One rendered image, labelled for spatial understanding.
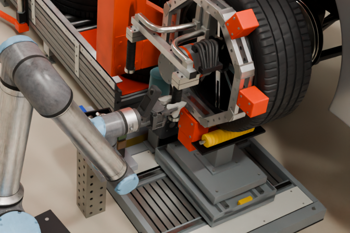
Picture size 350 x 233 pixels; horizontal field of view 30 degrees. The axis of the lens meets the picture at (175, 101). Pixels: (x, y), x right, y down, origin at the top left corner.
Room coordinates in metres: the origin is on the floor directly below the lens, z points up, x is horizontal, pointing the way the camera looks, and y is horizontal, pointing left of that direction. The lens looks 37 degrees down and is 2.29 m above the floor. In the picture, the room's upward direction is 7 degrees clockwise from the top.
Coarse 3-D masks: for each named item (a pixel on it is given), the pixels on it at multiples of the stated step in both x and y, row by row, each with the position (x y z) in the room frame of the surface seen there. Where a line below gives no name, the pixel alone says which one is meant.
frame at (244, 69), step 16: (176, 0) 2.32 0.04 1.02; (192, 0) 2.30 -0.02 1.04; (208, 0) 2.17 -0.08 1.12; (176, 16) 2.38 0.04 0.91; (224, 16) 2.08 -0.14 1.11; (176, 32) 2.38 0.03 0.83; (224, 32) 2.06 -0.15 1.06; (240, 48) 2.05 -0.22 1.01; (240, 64) 1.97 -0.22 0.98; (240, 80) 1.95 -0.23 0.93; (192, 96) 2.23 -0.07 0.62; (192, 112) 2.15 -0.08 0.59; (208, 112) 2.14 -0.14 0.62; (224, 112) 2.00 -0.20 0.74; (240, 112) 1.97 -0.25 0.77
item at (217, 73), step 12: (192, 12) 2.42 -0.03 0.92; (216, 36) 2.26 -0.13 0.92; (228, 60) 2.24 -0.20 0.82; (252, 60) 2.04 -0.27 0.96; (216, 72) 2.23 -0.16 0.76; (228, 72) 2.18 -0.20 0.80; (204, 84) 2.32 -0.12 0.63; (216, 84) 2.22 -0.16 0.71; (228, 84) 2.16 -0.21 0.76; (252, 84) 2.02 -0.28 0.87; (204, 96) 2.25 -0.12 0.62; (216, 96) 2.21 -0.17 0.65; (228, 96) 2.27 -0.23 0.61; (216, 108) 2.17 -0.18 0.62
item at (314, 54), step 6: (300, 0) 2.47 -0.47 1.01; (300, 6) 2.44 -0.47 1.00; (306, 6) 2.44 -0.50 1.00; (306, 12) 2.40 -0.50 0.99; (306, 18) 2.40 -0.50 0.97; (312, 18) 2.40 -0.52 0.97; (312, 24) 2.37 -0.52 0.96; (312, 30) 2.36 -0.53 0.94; (318, 30) 2.37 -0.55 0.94; (312, 36) 2.35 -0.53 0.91; (318, 36) 2.35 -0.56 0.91; (312, 42) 2.35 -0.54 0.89; (318, 42) 2.35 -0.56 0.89; (312, 48) 2.34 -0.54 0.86; (318, 48) 2.35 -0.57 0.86; (312, 54) 2.33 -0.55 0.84; (312, 60) 2.35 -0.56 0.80
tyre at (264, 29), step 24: (240, 0) 2.14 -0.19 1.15; (264, 0) 2.16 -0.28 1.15; (288, 0) 2.21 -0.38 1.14; (264, 24) 2.07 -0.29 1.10; (288, 24) 2.13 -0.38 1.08; (264, 48) 2.01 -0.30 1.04; (288, 48) 2.06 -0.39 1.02; (264, 72) 1.98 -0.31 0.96; (288, 72) 2.03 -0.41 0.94; (288, 96) 2.03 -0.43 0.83; (240, 120) 2.04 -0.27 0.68; (264, 120) 2.02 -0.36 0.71
